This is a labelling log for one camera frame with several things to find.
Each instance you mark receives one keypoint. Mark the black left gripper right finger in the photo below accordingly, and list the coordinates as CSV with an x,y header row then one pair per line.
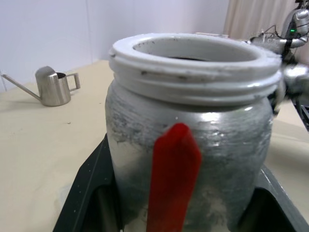
x,y
277,205

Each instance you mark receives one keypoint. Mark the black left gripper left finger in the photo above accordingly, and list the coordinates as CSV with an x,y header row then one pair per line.
x,y
87,193

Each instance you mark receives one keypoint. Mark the grey white plastic jar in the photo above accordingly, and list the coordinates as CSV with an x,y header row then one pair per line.
x,y
217,145

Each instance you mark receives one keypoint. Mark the red flat plastic strip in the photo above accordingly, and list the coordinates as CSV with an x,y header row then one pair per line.
x,y
173,174

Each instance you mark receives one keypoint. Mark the steel watering can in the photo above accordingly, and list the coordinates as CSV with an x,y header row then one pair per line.
x,y
51,89

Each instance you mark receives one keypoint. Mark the beige curtain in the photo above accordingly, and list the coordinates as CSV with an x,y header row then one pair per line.
x,y
253,17

